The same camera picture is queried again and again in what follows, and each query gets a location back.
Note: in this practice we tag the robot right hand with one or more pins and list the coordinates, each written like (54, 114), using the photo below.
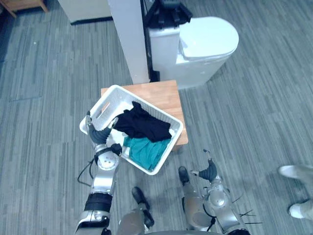
(209, 172)

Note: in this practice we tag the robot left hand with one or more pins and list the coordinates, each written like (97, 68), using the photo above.
(97, 137)

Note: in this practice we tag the white plastic laundry basket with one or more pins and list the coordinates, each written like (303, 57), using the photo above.
(107, 100)

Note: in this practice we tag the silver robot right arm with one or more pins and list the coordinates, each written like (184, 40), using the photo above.
(220, 198)

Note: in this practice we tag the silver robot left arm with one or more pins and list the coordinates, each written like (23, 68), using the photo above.
(104, 181)

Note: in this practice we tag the black cloth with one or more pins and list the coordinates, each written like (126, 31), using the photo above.
(141, 122)

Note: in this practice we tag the teal cloth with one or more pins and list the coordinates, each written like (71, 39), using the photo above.
(144, 151)

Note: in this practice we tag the robot right leg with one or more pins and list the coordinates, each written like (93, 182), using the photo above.
(193, 203)

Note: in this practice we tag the robot leg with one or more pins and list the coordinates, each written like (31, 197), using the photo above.
(137, 215)
(193, 203)

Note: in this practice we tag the wooden stool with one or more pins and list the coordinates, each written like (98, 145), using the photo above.
(159, 95)

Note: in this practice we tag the robot left leg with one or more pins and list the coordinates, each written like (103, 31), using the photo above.
(137, 215)

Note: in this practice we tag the person's foot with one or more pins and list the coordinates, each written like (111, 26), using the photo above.
(296, 171)
(302, 209)

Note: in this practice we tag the white partition panel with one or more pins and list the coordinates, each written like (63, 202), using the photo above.
(129, 36)

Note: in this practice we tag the white toilet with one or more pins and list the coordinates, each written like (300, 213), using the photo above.
(203, 46)

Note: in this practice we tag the white cabinet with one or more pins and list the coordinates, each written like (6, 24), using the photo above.
(83, 9)

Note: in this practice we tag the black device on toilet tank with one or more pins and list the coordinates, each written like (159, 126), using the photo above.
(168, 12)

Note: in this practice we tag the wooden furniture frame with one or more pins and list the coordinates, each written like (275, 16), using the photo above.
(14, 5)

